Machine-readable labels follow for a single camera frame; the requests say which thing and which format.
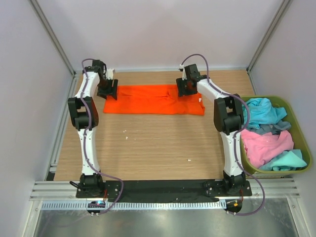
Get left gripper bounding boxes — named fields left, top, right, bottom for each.
left=98, top=78, right=118, bottom=100

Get orange t-shirt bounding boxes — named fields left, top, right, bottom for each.
left=103, top=84, right=205, bottom=116

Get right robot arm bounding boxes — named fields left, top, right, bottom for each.
left=176, top=64, right=246, bottom=196

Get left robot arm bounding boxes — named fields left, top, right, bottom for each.
left=67, top=58, right=118, bottom=198

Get light blue t-shirt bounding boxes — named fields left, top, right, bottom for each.
left=242, top=98, right=287, bottom=129

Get pink t-shirt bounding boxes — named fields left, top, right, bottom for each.
left=241, top=130, right=294, bottom=168

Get grey t-shirt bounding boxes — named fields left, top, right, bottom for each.
left=252, top=120, right=291, bottom=135

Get turquoise t-shirt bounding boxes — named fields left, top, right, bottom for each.
left=259, top=149, right=307, bottom=171

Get green laundry basket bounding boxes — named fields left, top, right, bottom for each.
left=240, top=95, right=313, bottom=178

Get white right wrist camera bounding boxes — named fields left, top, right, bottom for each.
left=179, top=64, right=187, bottom=80

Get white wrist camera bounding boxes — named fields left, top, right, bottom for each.
left=179, top=64, right=187, bottom=80
left=105, top=68, right=115, bottom=80

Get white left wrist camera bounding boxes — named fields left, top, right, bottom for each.
left=105, top=68, right=115, bottom=80

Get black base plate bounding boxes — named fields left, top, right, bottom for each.
left=70, top=180, right=252, bottom=203

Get white slotted cable duct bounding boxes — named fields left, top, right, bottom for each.
left=41, top=200, right=226, bottom=211

